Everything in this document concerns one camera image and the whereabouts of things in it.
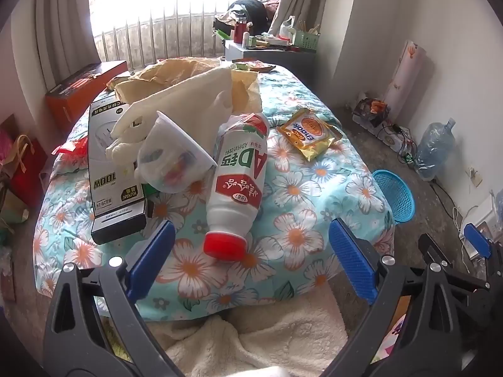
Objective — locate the tan crinkled plastic bag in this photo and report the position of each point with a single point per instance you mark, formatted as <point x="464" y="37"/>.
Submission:
<point x="165" y="71"/>

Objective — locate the floral blanket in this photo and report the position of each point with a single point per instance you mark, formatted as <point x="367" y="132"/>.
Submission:
<point x="298" y="200"/>

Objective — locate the blue plastic wastebasket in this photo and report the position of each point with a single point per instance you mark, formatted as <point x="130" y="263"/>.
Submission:
<point x="397" y="196"/>

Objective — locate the white plastic bag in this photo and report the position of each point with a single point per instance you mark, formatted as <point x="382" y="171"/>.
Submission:
<point x="287" y="29"/>

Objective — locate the beige curtain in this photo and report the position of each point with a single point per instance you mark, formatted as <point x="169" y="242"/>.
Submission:
<point x="298" y="0"/>
<point x="59" y="27"/>

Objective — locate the white printed paper roll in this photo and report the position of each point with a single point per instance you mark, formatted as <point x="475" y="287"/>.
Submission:
<point x="406" y="74"/>

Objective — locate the black and white box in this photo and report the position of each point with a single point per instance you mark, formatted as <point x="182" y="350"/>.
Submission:
<point x="100" y="165"/>

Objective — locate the metal window railing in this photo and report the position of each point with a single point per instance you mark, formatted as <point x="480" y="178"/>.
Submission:
<point x="165" y="35"/>

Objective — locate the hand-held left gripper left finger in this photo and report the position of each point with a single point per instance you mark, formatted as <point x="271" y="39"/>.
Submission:
<point x="151" y="255"/>

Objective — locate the yellow green snack packet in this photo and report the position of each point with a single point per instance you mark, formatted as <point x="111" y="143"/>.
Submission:
<point x="255" y="65"/>

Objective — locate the red gift bag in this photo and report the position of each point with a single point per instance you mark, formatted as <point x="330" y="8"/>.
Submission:
<point x="29" y="172"/>

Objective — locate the clear water jug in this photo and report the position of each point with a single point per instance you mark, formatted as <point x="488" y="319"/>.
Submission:
<point x="434" y="149"/>

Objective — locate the green plastic basket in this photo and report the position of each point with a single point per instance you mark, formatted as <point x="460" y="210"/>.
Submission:
<point x="306" y="39"/>

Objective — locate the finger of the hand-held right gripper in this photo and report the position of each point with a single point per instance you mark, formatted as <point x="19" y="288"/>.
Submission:
<point x="432" y="249"/>
<point x="477" y="239"/>

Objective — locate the white bottle with red cap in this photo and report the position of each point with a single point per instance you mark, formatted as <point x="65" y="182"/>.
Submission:
<point x="235" y="188"/>

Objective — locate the red thermos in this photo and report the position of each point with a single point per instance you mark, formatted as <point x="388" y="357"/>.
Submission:
<point x="239" y="31"/>

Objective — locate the wall socket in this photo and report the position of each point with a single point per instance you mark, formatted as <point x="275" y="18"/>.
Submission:
<point x="475" y="176"/>

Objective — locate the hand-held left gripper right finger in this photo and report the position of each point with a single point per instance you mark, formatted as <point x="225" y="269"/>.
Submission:
<point x="353" y="259"/>

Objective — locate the grey cabinet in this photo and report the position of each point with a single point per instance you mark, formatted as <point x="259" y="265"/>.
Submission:
<point x="275" y="61"/>

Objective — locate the orange box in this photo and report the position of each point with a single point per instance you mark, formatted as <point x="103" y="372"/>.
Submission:
<point x="68" y="102"/>

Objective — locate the black bag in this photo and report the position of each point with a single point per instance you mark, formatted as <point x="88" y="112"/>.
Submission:
<point x="251" y="10"/>

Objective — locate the white fleece blanket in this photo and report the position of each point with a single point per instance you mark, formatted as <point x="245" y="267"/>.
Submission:
<point x="275" y="333"/>

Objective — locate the clear plastic cup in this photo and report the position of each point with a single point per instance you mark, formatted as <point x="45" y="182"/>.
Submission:
<point x="173" y="157"/>

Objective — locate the cream plastic bag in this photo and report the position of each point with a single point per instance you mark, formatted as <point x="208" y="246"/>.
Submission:
<point x="180" y="94"/>

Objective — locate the orange snack bag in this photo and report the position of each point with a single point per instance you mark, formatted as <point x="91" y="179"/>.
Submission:
<point x="371" y="108"/>

